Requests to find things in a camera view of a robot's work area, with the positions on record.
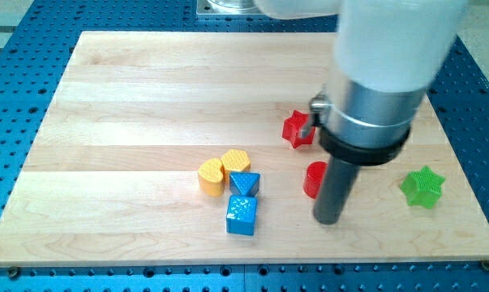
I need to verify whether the wooden board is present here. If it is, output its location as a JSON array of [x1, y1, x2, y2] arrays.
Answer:
[[0, 32, 489, 267]]

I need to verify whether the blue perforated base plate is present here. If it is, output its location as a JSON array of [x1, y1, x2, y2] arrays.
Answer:
[[0, 0, 489, 291]]

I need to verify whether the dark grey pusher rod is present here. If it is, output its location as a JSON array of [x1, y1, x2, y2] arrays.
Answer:
[[313, 157, 360, 225]]

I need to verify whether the red cylinder block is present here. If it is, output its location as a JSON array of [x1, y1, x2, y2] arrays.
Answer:
[[302, 161, 328, 199]]

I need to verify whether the blue triangle block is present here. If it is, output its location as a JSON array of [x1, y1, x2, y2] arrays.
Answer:
[[229, 172, 260, 197]]

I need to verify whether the red star block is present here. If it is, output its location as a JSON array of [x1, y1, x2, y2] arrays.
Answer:
[[281, 110, 315, 148]]

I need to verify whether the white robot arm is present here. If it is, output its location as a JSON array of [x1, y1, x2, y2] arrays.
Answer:
[[255, 0, 467, 225]]

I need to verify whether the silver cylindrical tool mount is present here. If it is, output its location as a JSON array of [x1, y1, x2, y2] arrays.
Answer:
[[301, 71, 425, 166]]

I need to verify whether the yellow heart block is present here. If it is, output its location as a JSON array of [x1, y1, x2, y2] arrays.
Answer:
[[198, 158, 225, 197]]

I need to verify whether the yellow hexagon block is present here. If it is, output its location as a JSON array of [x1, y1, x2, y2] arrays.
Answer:
[[221, 149, 251, 183]]

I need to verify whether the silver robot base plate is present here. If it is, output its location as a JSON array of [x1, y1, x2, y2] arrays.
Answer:
[[196, 0, 261, 15]]

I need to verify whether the blue cube block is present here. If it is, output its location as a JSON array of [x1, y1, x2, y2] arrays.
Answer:
[[226, 195, 257, 236]]

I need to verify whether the green star block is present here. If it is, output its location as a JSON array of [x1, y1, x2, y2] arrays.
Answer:
[[400, 165, 446, 209]]

